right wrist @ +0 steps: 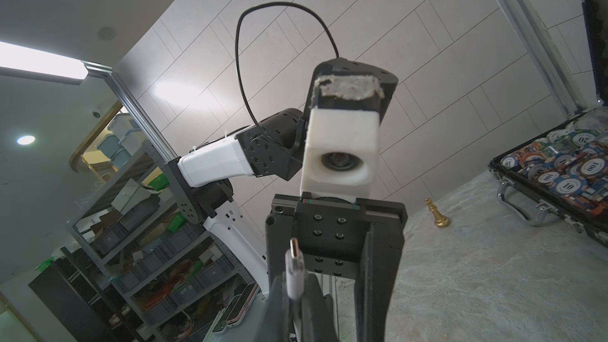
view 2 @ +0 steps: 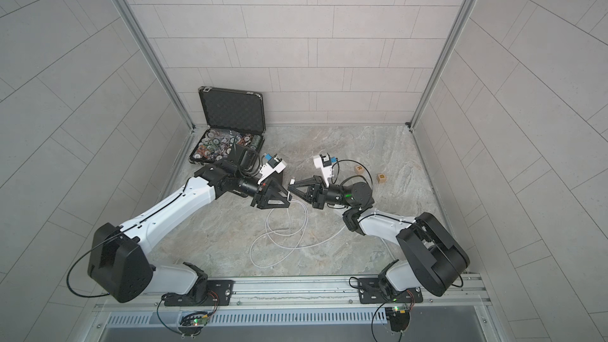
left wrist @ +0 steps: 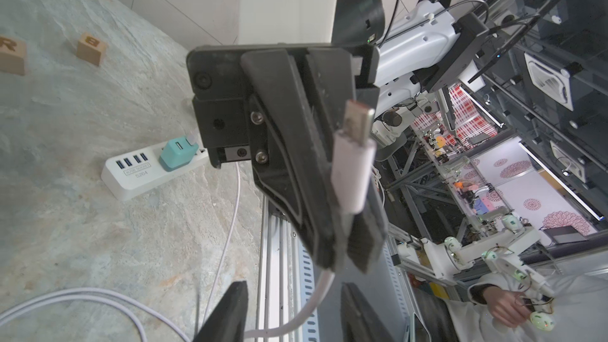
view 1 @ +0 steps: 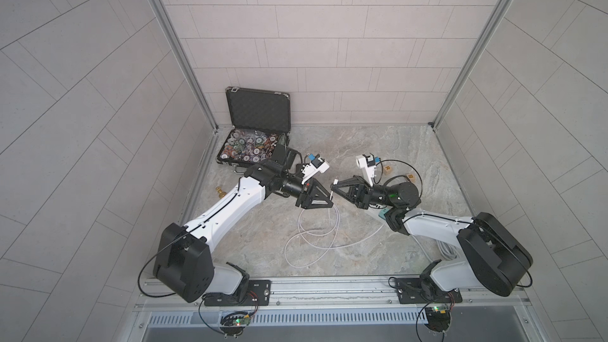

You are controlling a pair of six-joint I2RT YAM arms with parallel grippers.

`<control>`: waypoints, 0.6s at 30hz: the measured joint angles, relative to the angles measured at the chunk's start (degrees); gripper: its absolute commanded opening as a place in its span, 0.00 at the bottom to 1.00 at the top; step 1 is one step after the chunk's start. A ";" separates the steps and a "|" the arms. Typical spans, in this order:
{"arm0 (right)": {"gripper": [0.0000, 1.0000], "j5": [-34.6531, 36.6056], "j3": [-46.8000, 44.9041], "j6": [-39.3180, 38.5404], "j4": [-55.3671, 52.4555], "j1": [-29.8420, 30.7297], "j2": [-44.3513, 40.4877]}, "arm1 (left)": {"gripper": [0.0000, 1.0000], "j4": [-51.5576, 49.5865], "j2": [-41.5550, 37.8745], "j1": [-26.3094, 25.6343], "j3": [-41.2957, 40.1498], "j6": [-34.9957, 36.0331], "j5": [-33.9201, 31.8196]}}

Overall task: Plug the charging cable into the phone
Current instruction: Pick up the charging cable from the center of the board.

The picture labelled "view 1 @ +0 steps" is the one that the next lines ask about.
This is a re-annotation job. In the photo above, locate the white charging cable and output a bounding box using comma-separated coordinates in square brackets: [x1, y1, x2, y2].
[283, 178, 386, 269]

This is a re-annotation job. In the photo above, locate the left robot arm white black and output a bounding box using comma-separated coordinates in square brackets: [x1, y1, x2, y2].
[153, 145, 333, 302]

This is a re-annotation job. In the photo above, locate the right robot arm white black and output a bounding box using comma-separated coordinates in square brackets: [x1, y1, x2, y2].
[331, 176, 533, 300]

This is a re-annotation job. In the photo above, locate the white power strip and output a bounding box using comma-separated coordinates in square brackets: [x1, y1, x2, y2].
[378, 207, 391, 221]

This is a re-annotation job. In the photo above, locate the gold chess piece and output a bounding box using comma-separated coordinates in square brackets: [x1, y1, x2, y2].
[215, 187, 226, 199]

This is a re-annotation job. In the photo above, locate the black case of poker chips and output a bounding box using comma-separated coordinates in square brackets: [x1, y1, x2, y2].
[216, 86, 291, 168]

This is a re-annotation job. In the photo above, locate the right circuit board with LED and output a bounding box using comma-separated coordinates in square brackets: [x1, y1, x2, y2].
[424, 307, 452, 333]

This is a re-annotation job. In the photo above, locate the circuit board with led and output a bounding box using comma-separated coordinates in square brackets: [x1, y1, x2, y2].
[424, 307, 452, 333]
[220, 311, 252, 335]

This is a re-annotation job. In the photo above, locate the left circuit board with LED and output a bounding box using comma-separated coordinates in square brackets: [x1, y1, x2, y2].
[220, 311, 252, 335]

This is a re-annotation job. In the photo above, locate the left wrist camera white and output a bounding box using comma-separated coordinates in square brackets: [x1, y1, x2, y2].
[302, 155, 329, 185]

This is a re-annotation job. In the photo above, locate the white power strip cord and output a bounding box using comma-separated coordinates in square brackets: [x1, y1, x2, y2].
[417, 234, 459, 262]

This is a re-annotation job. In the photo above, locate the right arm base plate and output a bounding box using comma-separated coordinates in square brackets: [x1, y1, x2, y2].
[389, 277, 462, 305]

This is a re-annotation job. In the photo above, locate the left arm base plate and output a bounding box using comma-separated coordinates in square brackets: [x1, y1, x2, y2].
[203, 280, 272, 307]

